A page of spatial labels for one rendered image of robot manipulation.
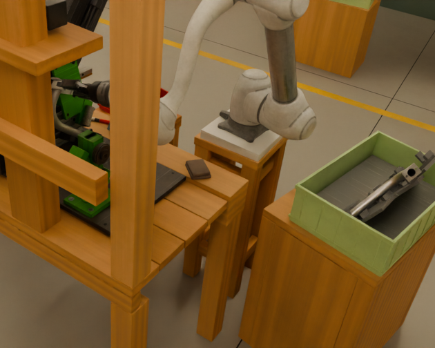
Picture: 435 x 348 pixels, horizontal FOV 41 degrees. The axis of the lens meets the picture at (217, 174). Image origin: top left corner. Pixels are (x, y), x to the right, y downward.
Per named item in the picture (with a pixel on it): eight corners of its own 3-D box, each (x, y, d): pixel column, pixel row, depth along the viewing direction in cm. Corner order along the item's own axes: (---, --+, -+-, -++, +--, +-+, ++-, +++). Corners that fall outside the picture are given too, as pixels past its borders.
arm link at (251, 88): (244, 103, 263) (253, 59, 250) (275, 121, 254) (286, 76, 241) (220, 114, 252) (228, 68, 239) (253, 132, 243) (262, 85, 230)
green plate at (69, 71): (73, 106, 224) (59, 53, 214) (88, 108, 220) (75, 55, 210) (50, 117, 216) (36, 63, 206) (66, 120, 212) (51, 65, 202)
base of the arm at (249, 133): (230, 109, 268) (233, 99, 265) (271, 128, 260) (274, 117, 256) (208, 123, 255) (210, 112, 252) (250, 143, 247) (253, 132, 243)
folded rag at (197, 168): (184, 165, 226) (185, 159, 224) (204, 163, 228) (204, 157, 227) (191, 180, 218) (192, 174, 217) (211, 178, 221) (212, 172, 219)
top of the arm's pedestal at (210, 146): (229, 116, 278) (230, 108, 276) (288, 139, 267) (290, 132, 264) (193, 143, 255) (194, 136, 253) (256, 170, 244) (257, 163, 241)
